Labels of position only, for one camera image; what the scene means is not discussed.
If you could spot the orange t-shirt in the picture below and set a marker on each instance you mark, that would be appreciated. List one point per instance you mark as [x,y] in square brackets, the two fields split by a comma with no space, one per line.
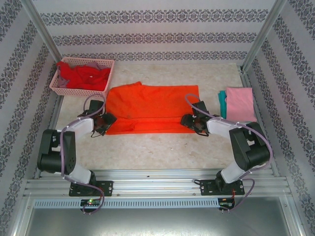
[152,103]

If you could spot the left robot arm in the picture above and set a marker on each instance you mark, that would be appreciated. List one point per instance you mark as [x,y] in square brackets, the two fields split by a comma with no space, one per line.
[54,152]

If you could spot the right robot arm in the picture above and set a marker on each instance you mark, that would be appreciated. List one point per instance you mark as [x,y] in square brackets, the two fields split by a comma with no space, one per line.
[248,152]

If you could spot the teal folded t-shirt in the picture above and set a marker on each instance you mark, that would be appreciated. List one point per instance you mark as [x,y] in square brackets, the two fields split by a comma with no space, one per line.
[222,103]

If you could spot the pink plastic basket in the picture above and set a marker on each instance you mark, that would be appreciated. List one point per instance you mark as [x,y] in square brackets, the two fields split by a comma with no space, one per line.
[78,93]

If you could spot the pink folded t-shirt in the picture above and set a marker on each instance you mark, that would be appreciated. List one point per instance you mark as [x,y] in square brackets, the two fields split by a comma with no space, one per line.
[240,103]

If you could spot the red t-shirt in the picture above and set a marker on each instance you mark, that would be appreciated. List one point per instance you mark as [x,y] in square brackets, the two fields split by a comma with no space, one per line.
[81,78]

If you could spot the grey sheet metal shelf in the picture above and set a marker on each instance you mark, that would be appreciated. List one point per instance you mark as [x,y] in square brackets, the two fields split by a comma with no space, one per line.
[157,221]

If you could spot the left aluminium side rail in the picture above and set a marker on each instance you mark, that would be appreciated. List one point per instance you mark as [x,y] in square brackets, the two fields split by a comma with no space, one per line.
[48,127]

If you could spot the aluminium side rail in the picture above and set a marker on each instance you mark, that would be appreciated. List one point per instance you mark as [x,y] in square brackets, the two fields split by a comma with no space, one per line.
[273,167]
[48,127]

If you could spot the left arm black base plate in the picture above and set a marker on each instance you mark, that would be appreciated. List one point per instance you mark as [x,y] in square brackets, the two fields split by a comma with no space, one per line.
[108,188]

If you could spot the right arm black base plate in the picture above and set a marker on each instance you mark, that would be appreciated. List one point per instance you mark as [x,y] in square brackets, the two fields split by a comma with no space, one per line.
[205,189]

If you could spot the aluminium mounting rail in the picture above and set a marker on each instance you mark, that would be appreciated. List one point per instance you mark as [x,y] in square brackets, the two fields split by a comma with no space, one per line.
[157,184]

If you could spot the right aluminium side rail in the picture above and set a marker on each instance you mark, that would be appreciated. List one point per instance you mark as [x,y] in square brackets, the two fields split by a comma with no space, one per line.
[273,167]

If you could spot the left aluminium frame post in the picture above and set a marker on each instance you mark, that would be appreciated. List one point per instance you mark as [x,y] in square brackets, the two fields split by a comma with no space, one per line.
[41,32]

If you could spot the aluminium frame post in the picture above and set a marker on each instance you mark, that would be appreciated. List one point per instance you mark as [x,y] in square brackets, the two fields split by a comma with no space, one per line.
[41,32]
[263,32]

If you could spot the right aluminium frame post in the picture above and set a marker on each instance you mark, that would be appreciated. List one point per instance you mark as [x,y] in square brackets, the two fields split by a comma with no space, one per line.
[263,32]

